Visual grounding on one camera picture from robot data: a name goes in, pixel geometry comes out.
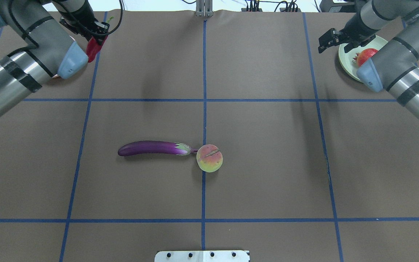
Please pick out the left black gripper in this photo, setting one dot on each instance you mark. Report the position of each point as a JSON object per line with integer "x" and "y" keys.
{"x": 82, "y": 16}

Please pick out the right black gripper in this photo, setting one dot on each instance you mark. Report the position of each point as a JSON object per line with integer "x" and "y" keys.
{"x": 355, "y": 28}

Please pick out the red yellow pomegranate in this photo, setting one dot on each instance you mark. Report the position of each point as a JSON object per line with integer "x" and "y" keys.
{"x": 363, "y": 56}

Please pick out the red chili pepper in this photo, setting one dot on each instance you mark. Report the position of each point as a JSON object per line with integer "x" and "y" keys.
{"x": 98, "y": 33}

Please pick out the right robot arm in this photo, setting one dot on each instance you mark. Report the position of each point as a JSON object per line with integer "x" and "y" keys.
{"x": 394, "y": 67}

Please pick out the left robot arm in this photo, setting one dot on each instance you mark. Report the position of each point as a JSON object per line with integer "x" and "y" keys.
{"x": 54, "y": 48}

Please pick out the green plate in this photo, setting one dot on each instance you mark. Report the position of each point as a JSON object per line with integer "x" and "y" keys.
{"x": 345, "y": 58}

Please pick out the brown paper table mat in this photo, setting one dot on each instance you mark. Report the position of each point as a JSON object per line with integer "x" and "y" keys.
{"x": 227, "y": 133}

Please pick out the purple eggplant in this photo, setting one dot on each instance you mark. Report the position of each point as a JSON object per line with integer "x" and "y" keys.
{"x": 152, "y": 146}

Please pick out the pink yellow peach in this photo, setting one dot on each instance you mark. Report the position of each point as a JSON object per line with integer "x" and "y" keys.
{"x": 209, "y": 158}

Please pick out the white mounting plate with holes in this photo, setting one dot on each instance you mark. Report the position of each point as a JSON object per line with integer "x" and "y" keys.
{"x": 203, "y": 256}

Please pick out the aluminium frame post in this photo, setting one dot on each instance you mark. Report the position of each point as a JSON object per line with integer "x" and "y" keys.
{"x": 204, "y": 8}

